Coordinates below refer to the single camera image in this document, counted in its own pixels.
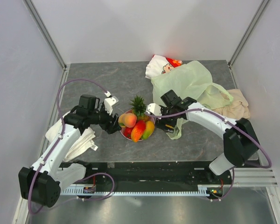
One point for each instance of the green avocado print plastic bag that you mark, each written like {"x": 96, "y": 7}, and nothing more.
{"x": 191, "y": 80}

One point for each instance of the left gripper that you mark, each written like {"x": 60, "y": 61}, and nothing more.
{"x": 110, "y": 127}

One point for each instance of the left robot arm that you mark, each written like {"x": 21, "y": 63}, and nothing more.
{"x": 44, "y": 181}

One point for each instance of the fake red bell pepper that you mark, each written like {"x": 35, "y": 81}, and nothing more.
{"x": 127, "y": 132}

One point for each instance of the slotted cable duct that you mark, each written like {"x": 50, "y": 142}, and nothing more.
{"x": 76, "y": 190}

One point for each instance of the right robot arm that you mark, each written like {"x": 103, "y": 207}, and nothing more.
{"x": 239, "y": 138}

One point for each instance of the fake peach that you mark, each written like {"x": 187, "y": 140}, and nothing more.
{"x": 129, "y": 120}

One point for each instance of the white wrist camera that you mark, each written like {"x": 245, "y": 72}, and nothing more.
{"x": 153, "y": 109}
{"x": 109, "y": 102}

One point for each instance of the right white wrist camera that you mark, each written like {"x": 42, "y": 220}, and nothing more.
{"x": 153, "y": 109}

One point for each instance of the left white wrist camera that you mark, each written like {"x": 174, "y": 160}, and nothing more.
{"x": 109, "y": 102}

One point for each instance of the fake yellow pear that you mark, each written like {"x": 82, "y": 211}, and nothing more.
{"x": 121, "y": 120}

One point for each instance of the fake pineapple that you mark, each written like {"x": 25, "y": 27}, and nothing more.
{"x": 138, "y": 108}

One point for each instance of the white red cartoon bag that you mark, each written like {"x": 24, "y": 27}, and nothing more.
{"x": 159, "y": 65}

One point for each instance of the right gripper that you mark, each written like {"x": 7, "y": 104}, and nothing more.
{"x": 160, "y": 124}

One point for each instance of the fake red orange mango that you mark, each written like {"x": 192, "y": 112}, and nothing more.
{"x": 138, "y": 131}

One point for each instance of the beige crumpled cloth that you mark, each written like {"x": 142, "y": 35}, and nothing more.
{"x": 237, "y": 109}

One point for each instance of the white folded towel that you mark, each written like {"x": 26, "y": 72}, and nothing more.
{"x": 82, "y": 144}

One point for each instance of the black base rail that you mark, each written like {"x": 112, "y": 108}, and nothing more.
{"x": 189, "y": 172}

